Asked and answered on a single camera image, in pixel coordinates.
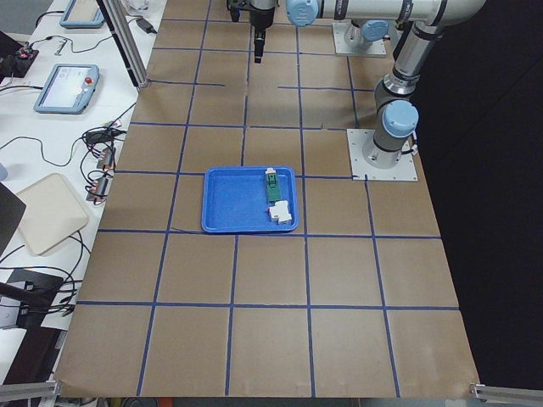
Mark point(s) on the green circuit board module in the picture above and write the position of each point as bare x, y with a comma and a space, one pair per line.
273, 192

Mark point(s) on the far teach pendant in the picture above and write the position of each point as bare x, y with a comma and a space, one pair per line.
82, 14

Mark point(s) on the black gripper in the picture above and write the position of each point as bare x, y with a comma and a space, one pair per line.
260, 17

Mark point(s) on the blue plastic tray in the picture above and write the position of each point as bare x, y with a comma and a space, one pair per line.
234, 200

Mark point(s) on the teach pendant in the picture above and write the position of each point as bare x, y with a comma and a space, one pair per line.
82, 14
68, 89

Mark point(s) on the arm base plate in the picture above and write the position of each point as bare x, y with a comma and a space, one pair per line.
369, 163
341, 48

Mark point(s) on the black box on desk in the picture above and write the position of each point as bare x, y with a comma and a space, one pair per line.
26, 297

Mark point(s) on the near teach pendant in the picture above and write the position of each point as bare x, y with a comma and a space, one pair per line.
68, 89

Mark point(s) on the black laptop corner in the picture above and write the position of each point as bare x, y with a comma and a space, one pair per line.
11, 214

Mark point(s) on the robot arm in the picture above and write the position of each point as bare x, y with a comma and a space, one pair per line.
397, 117
362, 35

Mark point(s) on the black power adapter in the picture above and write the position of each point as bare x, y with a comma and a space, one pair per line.
145, 26

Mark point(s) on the white plastic terminal block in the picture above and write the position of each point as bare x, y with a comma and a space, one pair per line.
280, 213

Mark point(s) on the aluminium frame post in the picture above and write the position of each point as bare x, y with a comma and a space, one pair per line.
114, 17

